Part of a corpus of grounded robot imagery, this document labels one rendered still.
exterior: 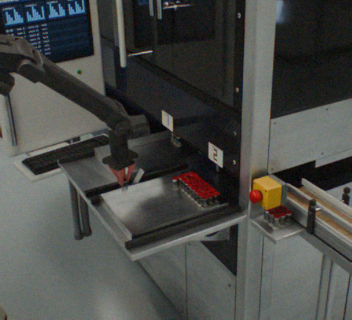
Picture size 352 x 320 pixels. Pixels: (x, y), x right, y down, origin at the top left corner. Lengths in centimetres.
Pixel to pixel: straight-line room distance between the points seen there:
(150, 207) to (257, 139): 43
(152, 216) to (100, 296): 113
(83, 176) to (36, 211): 154
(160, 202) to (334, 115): 63
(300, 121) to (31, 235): 203
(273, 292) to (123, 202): 63
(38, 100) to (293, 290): 128
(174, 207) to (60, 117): 85
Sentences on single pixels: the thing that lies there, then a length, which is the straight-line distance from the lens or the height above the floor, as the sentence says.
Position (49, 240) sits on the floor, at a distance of 321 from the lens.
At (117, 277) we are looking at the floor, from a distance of 287.
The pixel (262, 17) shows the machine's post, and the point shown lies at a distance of 146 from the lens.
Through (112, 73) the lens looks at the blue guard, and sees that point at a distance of 248.
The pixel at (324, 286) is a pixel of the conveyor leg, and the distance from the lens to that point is 177.
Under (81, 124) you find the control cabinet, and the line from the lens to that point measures 246.
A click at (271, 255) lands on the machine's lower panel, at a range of 186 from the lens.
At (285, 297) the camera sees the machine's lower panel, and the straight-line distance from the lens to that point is 205.
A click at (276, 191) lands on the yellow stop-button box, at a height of 102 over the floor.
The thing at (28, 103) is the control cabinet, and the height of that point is 103.
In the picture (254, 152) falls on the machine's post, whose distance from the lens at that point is 159.
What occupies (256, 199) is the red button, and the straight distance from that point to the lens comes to 157.
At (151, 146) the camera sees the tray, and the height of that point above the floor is 88.
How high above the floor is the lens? 182
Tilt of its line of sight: 26 degrees down
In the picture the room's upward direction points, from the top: 1 degrees counter-clockwise
